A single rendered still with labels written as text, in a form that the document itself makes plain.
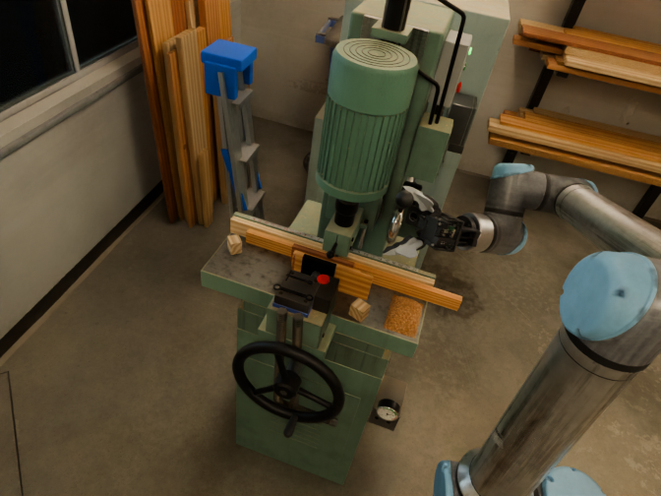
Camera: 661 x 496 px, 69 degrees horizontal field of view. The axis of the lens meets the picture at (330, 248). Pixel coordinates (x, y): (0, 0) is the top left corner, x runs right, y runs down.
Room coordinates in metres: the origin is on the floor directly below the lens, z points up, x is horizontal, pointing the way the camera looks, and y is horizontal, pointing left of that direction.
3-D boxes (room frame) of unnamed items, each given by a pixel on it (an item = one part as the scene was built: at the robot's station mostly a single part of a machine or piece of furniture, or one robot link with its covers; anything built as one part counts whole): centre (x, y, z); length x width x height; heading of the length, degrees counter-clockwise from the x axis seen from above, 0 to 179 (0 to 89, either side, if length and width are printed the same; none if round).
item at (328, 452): (1.10, -0.04, 0.36); 0.58 x 0.45 x 0.71; 169
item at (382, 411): (0.72, -0.24, 0.65); 0.06 x 0.04 x 0.08; 79
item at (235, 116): (1.76, 0.44, 0.58); 0.27 x 0.25 x 1.16; 82
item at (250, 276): (0.88, 0.03, 0.87); 0.61 x 0.30 x 0.06; 79
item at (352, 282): (0.91, -0.02, 0.94); 0.21 x 0.01 x 0.08; 79
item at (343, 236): (1.00, -0.03, 1.03); 0.14 x 0.07 x 0.09; 169
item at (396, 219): (1.08, -0.17, 1.02); 0.12 x 0.03 x 0.12; 169
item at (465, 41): (1.27, -0.22, 1.40); 0.10 x 0.06 x 0.16; 169
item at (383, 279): (0.97, -0.06, 0.92); 0.62 x 0.02 x 0.04; 79
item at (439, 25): (1.27, -0.07, 1.16); 0.22 x 0.22 x 0.72; 79
